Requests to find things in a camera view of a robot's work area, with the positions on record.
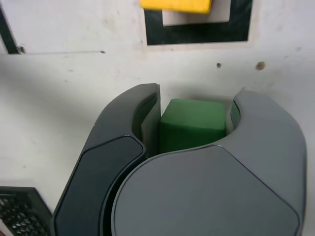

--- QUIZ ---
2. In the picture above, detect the black tape square outline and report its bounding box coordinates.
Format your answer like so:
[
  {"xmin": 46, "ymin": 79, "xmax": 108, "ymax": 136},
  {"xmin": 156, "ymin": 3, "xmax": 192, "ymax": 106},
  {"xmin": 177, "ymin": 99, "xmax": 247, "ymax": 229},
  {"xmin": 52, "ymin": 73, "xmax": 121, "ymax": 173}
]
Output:
[{"xmin": 144, "ymin": 0, "xmax": 254, "ymax": 46}]

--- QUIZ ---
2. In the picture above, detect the yellow cube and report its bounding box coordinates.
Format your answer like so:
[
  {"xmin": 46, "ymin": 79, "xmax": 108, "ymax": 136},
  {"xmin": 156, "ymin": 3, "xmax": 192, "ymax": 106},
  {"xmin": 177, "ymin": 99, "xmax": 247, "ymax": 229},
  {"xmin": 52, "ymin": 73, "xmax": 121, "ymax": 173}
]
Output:
[{"xmin": 139, "ymin": 0, "xmax": 212, "ymax": 15}]

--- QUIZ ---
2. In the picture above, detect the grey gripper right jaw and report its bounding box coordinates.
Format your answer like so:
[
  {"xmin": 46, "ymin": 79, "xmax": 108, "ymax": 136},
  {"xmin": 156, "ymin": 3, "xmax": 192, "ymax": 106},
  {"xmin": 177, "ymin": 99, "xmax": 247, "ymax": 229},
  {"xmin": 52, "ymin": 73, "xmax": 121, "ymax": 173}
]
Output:
[{"xmin": 110, "ymin": 88, "xmax": 308, "ymax": 236}]

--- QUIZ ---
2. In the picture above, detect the black plastic grid crate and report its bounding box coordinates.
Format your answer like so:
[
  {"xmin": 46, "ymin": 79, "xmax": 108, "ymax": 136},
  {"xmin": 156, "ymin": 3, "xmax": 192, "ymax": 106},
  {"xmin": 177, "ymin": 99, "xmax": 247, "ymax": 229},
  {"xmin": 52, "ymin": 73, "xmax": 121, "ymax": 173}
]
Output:
[{"xmin": 0, "ymin": 186, "xmax": 54, "ymax": 236}]

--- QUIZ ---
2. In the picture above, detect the green cube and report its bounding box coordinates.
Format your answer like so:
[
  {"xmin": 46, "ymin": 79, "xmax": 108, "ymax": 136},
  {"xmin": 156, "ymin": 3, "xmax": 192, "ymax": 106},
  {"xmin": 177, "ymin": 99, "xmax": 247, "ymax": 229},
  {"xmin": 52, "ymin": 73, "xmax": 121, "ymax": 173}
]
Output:
[{"xmin": 158, "ymin": 98, "xmax": 227, "ymax": 156}]

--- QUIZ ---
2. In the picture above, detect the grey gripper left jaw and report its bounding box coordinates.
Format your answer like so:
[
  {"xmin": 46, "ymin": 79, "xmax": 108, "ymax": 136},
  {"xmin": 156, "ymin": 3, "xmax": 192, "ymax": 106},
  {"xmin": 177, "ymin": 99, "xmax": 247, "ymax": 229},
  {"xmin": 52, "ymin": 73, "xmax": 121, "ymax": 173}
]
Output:
[{"xmin": 51, "ymin": 83, "xmax": 162, "ymax": 236}]

